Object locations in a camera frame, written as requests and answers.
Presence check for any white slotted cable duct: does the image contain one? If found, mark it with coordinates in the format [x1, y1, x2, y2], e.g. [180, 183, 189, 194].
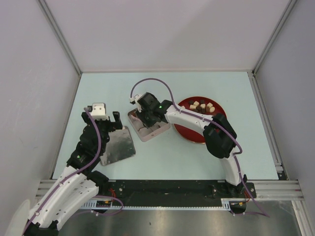
[80, 200, 245, 211]

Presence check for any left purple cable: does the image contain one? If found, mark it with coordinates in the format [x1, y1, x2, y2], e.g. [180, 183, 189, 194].
[23, 107, 124, 232]

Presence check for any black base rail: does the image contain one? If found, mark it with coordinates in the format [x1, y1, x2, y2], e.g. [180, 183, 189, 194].
[99, 180, 245, 207]

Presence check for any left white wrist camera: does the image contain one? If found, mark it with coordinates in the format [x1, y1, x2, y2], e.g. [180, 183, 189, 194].
[86, 103, 109, 120]

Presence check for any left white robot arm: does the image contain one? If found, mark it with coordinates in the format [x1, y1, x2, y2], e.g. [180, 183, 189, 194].
[22, 104, 123, 236]

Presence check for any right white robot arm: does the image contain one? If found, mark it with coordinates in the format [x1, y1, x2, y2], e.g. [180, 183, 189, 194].
[129, 92, 247, 197]

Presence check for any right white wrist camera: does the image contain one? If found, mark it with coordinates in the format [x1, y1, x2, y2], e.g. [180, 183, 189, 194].
[129, 94, 143, 111]

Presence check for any silver tin lid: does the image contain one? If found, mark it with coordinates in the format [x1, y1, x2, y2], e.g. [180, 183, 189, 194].
[100, 126, 136, 166]

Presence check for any red round plate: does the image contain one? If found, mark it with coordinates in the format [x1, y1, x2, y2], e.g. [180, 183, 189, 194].
[173, 96, 226, 144]

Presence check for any pink chocolate tin box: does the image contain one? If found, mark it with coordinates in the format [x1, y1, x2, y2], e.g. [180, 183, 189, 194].
[127, 109, 170, 142]

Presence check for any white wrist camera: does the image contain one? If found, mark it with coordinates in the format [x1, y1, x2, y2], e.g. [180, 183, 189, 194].
[86, 103, 109, 120]
[129, 94, 143, 111]

